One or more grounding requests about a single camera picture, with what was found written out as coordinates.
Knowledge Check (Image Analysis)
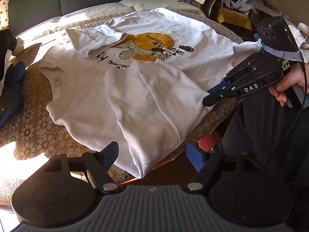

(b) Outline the armchair with yellow cover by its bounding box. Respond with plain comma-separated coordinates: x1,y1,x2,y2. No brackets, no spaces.
184,0,252,34

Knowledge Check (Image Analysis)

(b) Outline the person right hand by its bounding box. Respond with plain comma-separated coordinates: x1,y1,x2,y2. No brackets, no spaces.
268,62,308,107

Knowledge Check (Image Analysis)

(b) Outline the white printed sweatshirt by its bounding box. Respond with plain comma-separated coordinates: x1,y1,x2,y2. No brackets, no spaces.
39,8,261,178

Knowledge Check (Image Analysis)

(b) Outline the dark folded clothes pile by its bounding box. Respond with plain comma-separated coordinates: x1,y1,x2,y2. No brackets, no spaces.
1,28,26,125

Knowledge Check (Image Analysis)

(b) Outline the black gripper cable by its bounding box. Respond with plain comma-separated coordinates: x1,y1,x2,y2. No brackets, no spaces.
277,60,309,146

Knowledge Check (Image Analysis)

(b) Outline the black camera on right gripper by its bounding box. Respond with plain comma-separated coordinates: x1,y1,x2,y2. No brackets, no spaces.
254,16,304,62

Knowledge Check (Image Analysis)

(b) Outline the person dark trousers leg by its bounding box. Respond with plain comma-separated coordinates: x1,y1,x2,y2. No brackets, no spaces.
214,90,308,177

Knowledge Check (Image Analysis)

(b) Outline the green sofa with lace cover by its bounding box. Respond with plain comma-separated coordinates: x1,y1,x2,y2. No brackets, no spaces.
0,0,209,39

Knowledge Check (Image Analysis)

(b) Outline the white bear pattern pillow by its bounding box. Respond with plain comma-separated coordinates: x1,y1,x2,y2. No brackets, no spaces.
0,0,9,30

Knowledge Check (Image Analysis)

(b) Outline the round table lace cloth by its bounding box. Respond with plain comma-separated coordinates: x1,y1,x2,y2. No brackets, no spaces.
0,9,245,206

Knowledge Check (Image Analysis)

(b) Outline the clothes pile on chair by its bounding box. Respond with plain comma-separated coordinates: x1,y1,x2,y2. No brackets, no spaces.
289,23,309,63

